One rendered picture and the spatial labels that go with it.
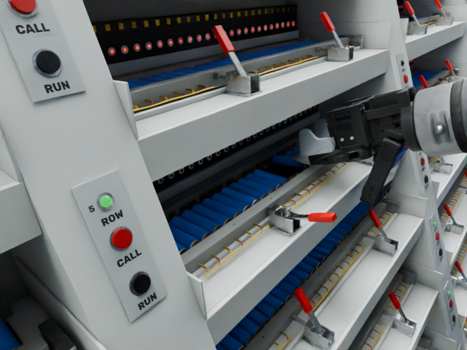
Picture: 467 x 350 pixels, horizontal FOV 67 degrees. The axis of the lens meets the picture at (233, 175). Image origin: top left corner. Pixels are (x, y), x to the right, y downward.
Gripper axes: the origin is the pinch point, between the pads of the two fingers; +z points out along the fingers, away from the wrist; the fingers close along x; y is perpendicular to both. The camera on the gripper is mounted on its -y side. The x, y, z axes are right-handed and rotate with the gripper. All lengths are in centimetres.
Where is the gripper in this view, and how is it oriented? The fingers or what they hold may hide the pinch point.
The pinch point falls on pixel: (302, 157)
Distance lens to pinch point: 63.4
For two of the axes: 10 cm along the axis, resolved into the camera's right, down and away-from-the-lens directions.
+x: -6.5, 3.7, -6.6
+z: -6.9, 0.9, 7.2
